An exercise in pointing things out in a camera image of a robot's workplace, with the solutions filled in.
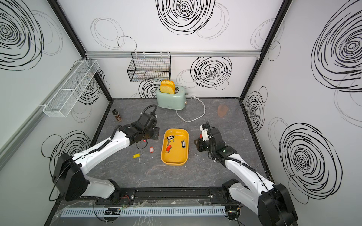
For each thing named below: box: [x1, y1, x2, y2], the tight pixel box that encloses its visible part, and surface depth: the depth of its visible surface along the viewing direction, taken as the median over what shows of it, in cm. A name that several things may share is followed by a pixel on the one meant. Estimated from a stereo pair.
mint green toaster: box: [156, 86, 188, 111], surface depth 107 cm
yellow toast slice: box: [159, 79, 176, 95], surface depth 104 cm
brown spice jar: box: [111, 108, 123, 122], surface depth 101 cm
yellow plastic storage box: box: [160, 128, 190, 166], surface depth 93 cm
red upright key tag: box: [165, 145, 173, 154], surface depth 93 cm
